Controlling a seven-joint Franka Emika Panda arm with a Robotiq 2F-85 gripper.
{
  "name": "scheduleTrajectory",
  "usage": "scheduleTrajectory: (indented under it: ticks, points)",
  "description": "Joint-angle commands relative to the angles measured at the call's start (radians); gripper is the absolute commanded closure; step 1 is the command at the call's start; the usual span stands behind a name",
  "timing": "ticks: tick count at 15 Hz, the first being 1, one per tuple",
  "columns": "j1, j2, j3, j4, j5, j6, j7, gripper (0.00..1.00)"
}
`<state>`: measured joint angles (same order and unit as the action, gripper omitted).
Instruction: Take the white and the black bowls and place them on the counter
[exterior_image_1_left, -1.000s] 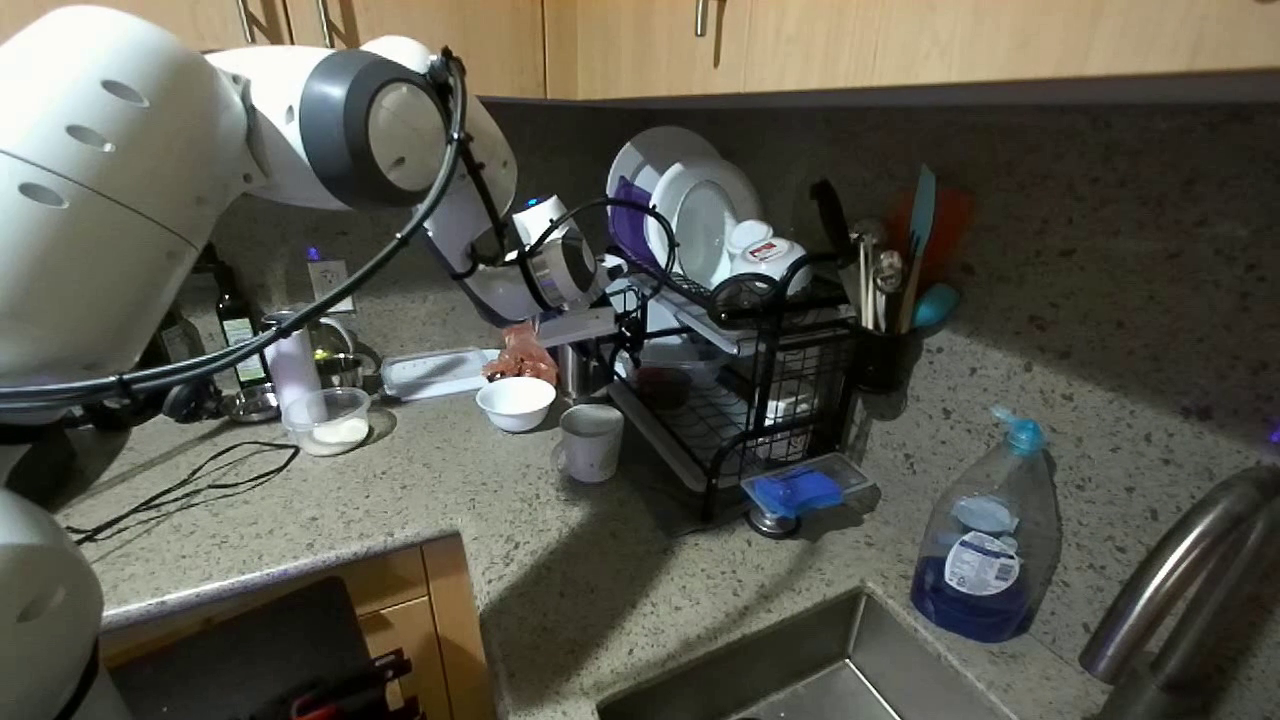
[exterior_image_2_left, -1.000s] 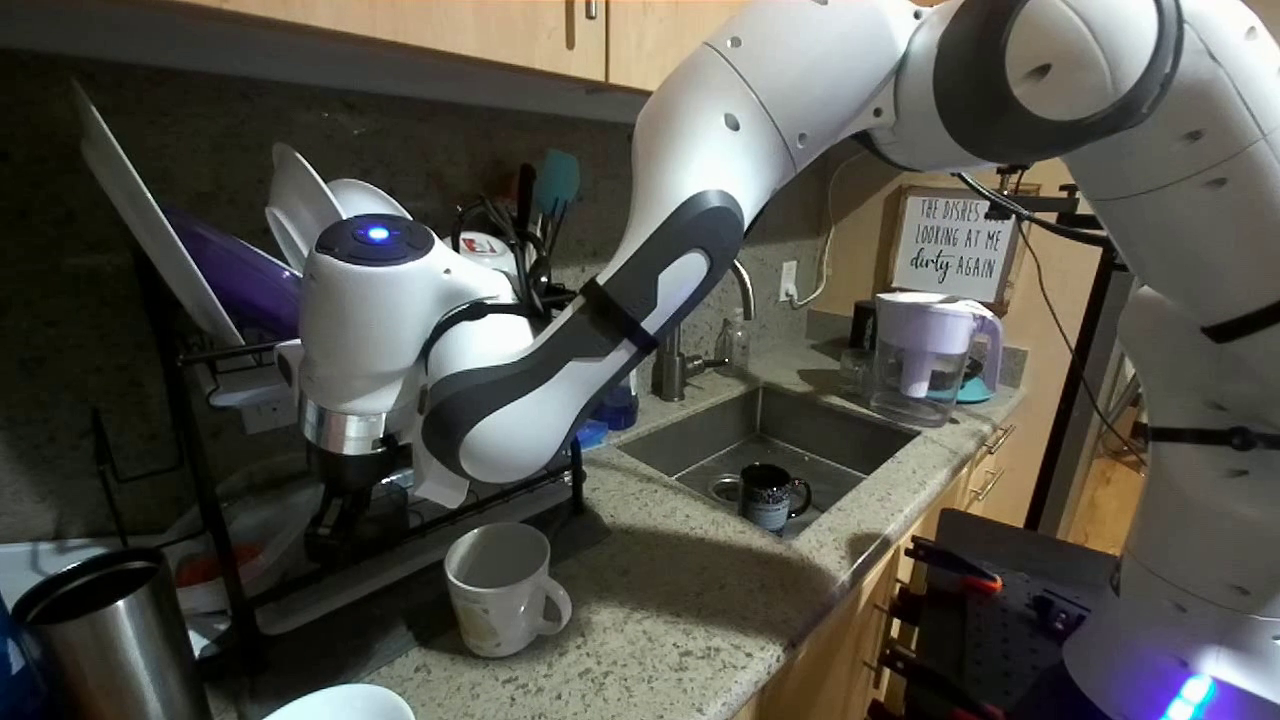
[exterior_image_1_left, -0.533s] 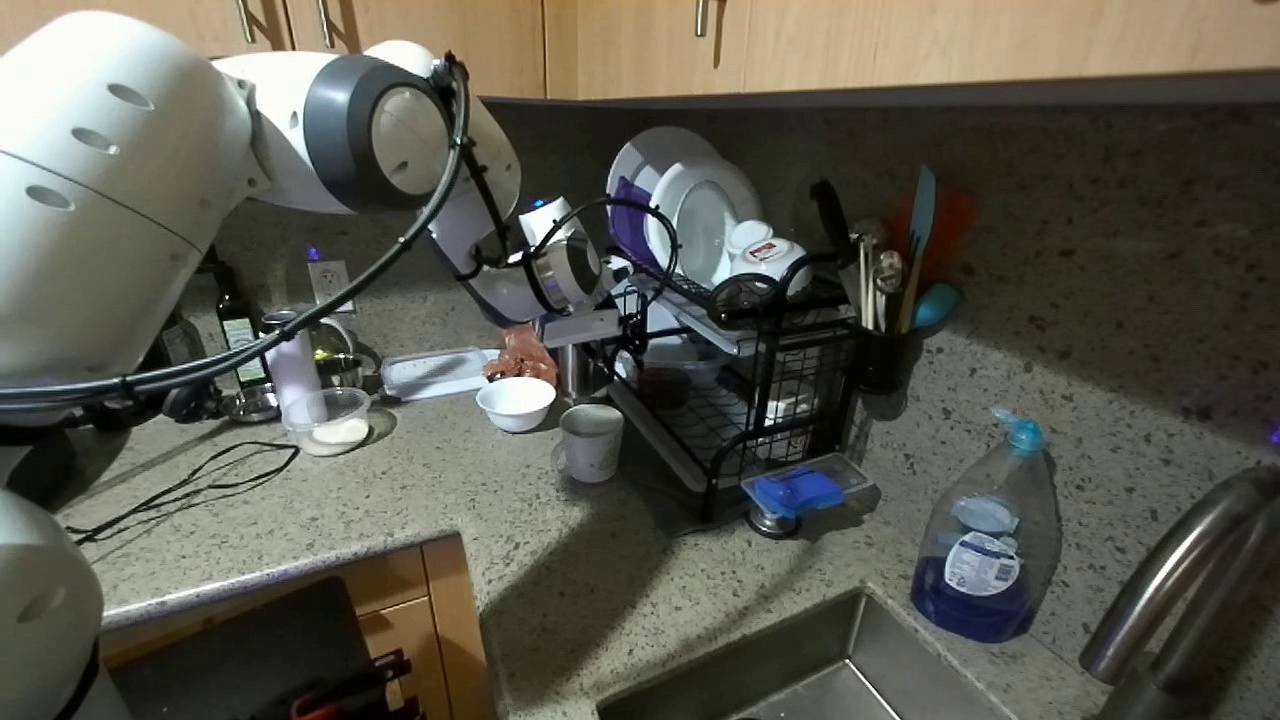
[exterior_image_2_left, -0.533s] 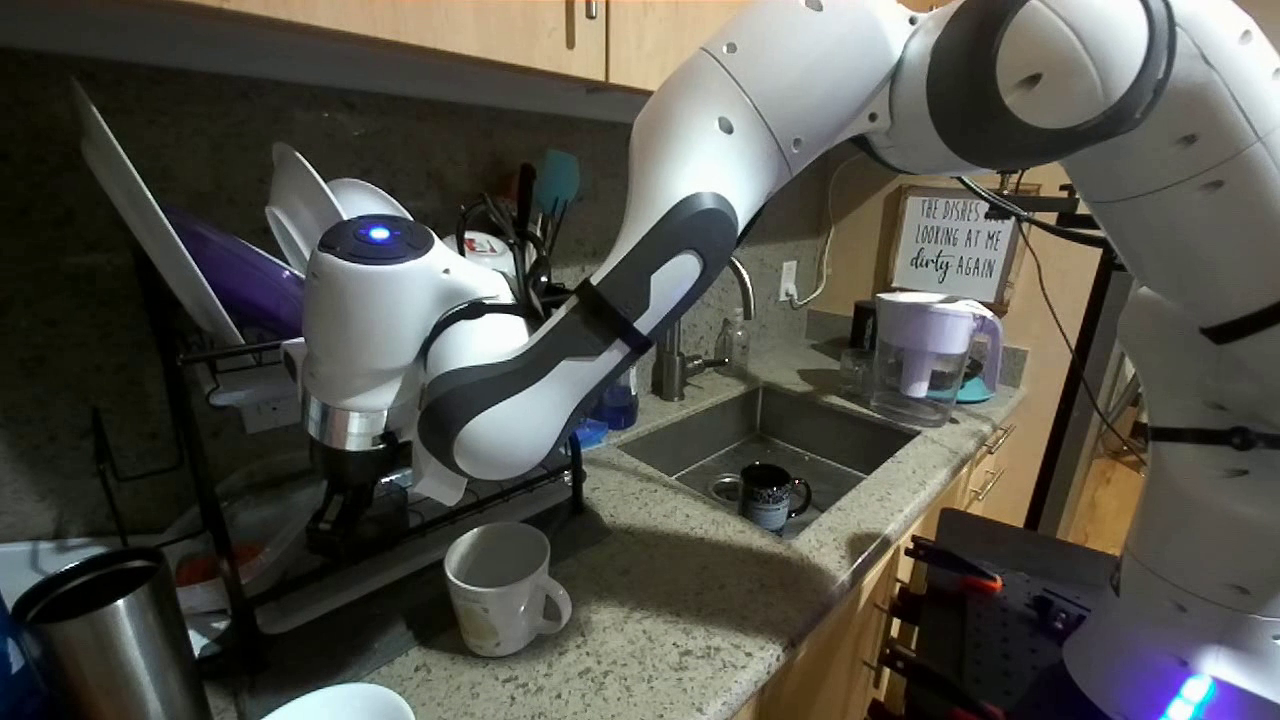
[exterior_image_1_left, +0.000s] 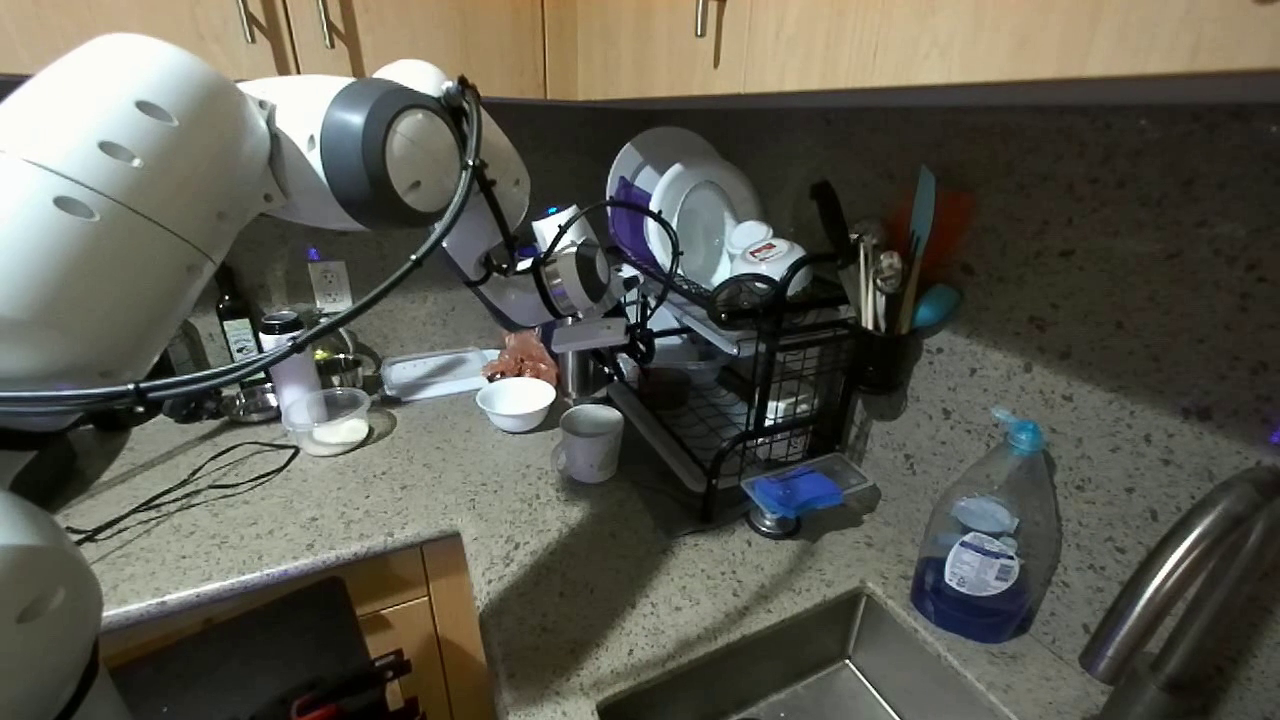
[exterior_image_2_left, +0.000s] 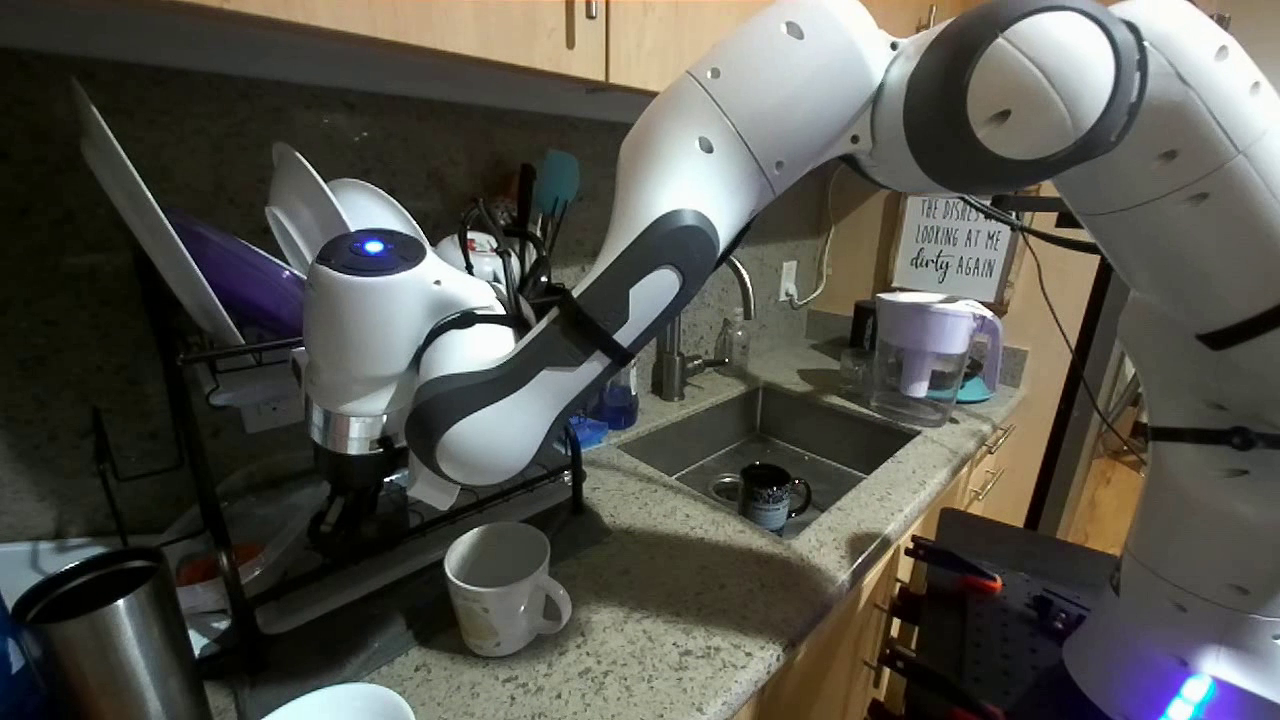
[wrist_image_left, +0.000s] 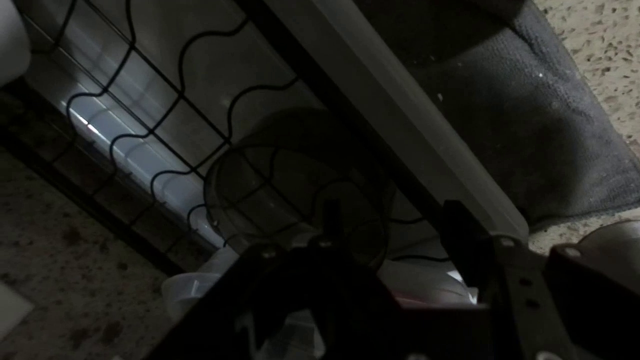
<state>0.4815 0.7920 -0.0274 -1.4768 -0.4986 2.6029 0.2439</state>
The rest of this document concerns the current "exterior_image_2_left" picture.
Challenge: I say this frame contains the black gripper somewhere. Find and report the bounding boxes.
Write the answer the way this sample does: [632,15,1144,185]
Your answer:
[309,444,413,558]

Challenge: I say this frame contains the translucent plastic food container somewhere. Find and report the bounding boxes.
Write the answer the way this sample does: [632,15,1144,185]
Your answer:
[156,457,323,634]

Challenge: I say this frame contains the blue sponge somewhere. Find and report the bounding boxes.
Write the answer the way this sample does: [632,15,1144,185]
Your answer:
[561,407,616,451]

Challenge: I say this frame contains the stainless steel tumbler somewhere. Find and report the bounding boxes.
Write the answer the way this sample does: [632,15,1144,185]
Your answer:
[8,544,213,720]

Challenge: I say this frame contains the purple plate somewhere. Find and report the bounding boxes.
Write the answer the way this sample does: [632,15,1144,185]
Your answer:
[167,214,310,342]

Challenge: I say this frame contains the blue dish soap bottle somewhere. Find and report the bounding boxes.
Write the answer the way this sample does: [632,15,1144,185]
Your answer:
[595,365,644,434]

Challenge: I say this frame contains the white mug red print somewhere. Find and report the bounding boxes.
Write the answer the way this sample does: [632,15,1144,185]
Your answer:
[435,228,526,314]

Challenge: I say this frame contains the white deep plate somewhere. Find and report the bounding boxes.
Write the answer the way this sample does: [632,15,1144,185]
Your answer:
[323,174,431,252]

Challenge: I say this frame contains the white blue plastic tub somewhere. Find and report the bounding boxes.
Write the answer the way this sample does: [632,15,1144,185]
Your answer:
[0,533,87,611]

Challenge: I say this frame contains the white dinner plate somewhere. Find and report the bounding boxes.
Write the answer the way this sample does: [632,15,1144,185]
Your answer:
[258,142,356,276]

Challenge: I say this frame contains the steel kitchen faucet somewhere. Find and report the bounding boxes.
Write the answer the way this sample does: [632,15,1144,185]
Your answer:
[646,252,758,407]

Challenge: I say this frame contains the large white plate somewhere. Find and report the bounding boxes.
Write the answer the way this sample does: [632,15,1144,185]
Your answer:
[69,77,253,354]

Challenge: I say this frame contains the teal spatula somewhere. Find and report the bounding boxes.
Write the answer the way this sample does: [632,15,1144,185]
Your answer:
[526,146,588,231]

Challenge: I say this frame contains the black mug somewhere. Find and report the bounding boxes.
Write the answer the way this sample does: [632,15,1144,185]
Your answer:
[736,457,814,538]

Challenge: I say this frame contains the small glass bottle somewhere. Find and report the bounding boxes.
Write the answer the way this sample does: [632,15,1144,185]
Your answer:
[715,314,756,376]

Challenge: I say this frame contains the stainless steel sink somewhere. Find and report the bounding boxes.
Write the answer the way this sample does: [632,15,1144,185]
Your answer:
[616,381,929,544]

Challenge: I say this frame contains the wooden upper cabinets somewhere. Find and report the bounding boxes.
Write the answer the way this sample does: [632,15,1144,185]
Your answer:
[164,0,964,96]

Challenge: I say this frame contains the wooden lower cabinet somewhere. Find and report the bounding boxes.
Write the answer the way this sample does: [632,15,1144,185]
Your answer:
[736,424,1022,720]

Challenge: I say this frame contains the small black jar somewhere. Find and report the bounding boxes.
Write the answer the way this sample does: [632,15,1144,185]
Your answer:
[849,295,884,361]

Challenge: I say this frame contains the white water filter pitcher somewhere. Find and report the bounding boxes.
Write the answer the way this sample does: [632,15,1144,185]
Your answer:
[868,290,1009,404]

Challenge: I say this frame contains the small teal mat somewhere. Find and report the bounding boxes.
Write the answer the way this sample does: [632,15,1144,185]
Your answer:
[931,374,1000,407]

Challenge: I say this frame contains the white framed text sign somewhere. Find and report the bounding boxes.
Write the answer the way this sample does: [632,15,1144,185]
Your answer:
[886,190,1022,307]

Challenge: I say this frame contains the black robot cart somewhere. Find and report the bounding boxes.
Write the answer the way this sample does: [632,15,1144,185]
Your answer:
[861,505,1126,720]

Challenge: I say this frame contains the black wire dish rack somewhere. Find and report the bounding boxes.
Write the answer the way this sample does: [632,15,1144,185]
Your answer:
[128,244,595,655]

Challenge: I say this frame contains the white wall outlet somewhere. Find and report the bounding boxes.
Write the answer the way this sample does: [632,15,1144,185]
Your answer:
[771,252,809,314]

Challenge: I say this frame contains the black camera stand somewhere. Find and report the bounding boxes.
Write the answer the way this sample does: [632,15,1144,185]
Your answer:
[993,185,1150,541]

